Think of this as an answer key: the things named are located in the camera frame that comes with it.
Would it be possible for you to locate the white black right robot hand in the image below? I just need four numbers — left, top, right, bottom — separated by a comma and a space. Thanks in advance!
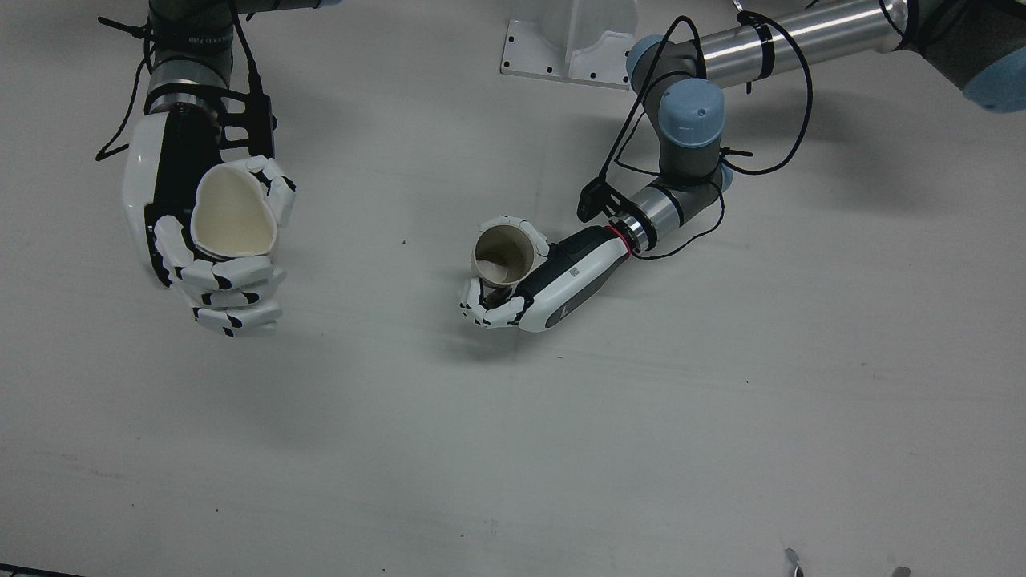
122, 108, 297, 339

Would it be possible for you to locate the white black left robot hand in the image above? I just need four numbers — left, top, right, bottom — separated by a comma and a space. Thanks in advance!
458, 215, 632, 333

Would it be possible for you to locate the beige paper cup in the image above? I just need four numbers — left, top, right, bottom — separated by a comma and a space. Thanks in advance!
471, 224, 537, 301

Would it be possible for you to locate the white paper cup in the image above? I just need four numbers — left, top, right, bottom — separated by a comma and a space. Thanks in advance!
190, 160, 280, 260

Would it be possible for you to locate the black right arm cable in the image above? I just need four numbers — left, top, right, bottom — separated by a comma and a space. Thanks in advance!
95, 14, 269, 163

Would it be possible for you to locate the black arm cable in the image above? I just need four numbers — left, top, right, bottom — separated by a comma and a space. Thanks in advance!
95, 14, 269, 163
600, 14, 814, 261

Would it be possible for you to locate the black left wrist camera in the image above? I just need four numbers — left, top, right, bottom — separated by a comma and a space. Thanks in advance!
577, 178, 622, 224

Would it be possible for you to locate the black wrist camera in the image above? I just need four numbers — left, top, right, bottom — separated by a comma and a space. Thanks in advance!
577, 178, 622, 224
212, 90, 279, 161

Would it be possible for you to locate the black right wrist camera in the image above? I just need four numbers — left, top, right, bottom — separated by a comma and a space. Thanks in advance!
212, 90, 279, 161

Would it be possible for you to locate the white mounting pedestal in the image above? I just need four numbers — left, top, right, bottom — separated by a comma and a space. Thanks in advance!
500, 0, 642, 91

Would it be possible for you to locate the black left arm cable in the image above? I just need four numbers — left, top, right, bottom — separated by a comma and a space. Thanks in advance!
600, 14, 814, 261

